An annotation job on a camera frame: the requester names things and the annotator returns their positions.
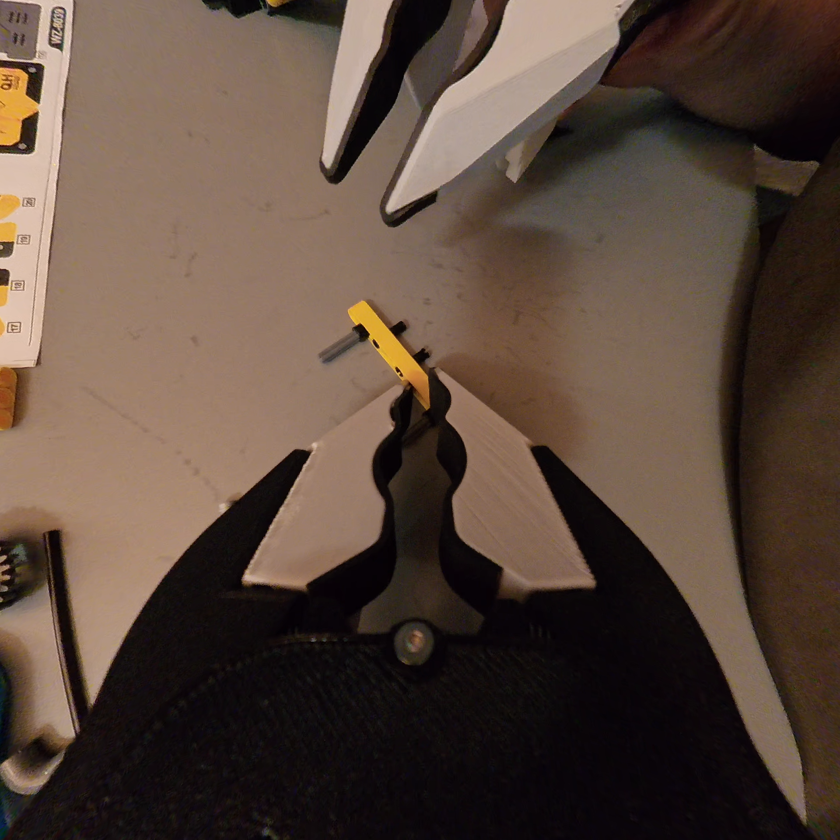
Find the yellow and black sticker sheet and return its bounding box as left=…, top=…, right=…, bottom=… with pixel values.
left=0, top=0, right=74, bottom=368

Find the person's leg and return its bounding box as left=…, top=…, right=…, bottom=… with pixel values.
left=738, top=141, right=840, bottom=840

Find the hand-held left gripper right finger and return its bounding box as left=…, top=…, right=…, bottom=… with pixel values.
left=428, top=367, right=597, bottom=619

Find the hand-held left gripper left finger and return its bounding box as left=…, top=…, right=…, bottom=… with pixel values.
left=241, top=386, right=414, bottom=616

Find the black toy axle rod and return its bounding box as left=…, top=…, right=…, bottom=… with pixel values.
left=41, top=529, right=91, bottom=723

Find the yellow toy beam with holes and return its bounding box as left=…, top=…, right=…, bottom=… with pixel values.
left=346, top=301, right=434, bottom=411

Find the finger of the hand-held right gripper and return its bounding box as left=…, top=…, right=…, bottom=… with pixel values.
left=319, top=0, right=454, bottom=183
left=379, top=0, right=634, bottom=228

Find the person's right hand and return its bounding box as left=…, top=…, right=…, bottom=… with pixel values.
left=604, top=0, right=840, bottom=161

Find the long grey toy pin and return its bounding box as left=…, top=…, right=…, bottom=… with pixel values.
left=319, top=319, right=411, bottom=363

